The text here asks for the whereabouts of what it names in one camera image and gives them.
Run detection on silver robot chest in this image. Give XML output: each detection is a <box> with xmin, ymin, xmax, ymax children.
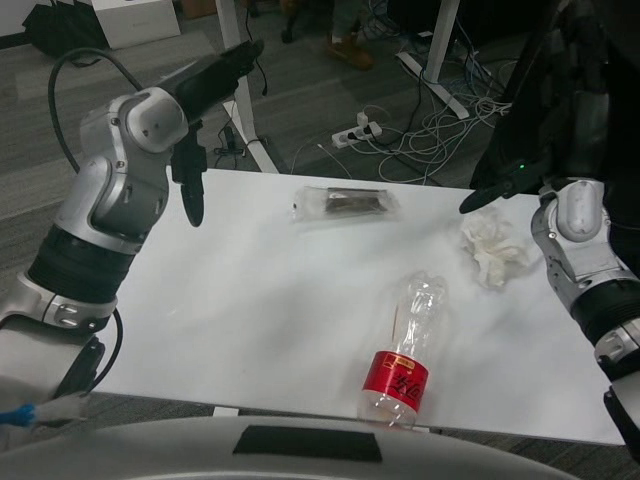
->
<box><xmin>0</xmin><ymin>417</ymin><xmax>640</xmax><ymax>480</ymax></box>

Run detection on thin white charging cable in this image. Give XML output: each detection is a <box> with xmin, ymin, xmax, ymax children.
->
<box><xmin>291</xmin><ymin>142</ymin><xmax>351</xmax><ymax>176</ymax></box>

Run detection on white desk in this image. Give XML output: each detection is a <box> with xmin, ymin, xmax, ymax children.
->
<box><xmin>214</xmin><ymin>0</ymin><xmax>469</xmax><ymax>175</ymax></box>

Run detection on crumpled white tissue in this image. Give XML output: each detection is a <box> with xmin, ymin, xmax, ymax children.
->
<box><xmin>459</xmin><ymin>208</ymin><xmax>531</xmax><ymax>289</ymax></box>

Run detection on clear bottle red label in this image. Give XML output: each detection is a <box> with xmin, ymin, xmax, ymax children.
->
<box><xmin>357</xmin><ymin>269</ymin><xmax>448</xmax><ymax>432</ymax></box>

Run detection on white floor cable tangle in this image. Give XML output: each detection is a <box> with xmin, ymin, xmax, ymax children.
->
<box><xmin>369</xmin><ymin>29</ymin><xmax>514</xmax><ymax>184</ymax></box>

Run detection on clear bag brown snack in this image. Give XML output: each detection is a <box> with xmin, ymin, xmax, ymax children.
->
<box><xmin>291</xmin><ymin>185</ymin><xmax>401</xmax><ymax>225</ymax></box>

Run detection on black folded umbrella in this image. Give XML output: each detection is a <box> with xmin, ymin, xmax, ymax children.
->
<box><xmin>24</xmin><ymin>0</ymin><xmax>109</xmax><ymax>66</ymax></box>

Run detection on white cardboard box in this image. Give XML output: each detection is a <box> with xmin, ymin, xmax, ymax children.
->
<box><xmin>91</xmin><ymin>0</ymin><xmax>181</xmax><ymax>50</ymax></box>

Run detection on small black floor device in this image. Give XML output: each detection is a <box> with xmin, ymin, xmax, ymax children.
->
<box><xmin>214</xmin><ymin>127</ymin><xmax>246</xmax><ymax>156</ymax></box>

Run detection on seated person brown shoes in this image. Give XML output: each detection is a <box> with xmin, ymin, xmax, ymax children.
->
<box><xmin>323</xmin><ymin>0</ymin><xmax>375</xmax><ymax>71</ymax></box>

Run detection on white power strip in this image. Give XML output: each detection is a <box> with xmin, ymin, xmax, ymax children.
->
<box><xmin>331</xmin><ymin>124</ymin><xmax>384</xmax><ymax>150</ymax></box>

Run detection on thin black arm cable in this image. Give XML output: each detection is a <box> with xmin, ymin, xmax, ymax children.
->
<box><xmin>54</xmin><ymin>309</ymin><xmax>125</xmax><ymax>397</ymax></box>

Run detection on black hanging desk cable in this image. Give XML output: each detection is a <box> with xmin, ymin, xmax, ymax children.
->
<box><xmin>252</xmin><ymin>54</ymin><xmax>270</xmax><ymax>96</ymax></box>

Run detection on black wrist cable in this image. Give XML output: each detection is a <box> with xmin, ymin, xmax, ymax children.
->
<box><xmin>47</xmin><ymin>48</ymin><xmax>147</xmax><ymax>174</ymax></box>

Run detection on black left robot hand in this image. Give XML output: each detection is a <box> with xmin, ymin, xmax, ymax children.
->
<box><xmin>167</xmin><ymin>39</ymin><xmax>265</xmax><ymax>229</ymax></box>

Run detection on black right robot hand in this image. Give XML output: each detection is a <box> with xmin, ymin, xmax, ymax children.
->
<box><xmin>458</xmin><ymin>0</ymin><xmax>611</xmax><ymax>216</ymax></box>

